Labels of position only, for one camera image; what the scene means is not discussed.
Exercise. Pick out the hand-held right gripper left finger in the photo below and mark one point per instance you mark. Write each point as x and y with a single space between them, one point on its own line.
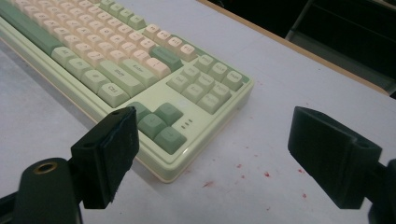
106 161

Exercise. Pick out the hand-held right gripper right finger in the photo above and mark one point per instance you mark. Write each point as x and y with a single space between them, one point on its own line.
327 155

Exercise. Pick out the green and cream mechanical keyboard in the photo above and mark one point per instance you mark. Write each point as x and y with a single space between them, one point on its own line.
130 71

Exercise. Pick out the dark metal frame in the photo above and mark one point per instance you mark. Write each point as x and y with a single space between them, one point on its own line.
348 34

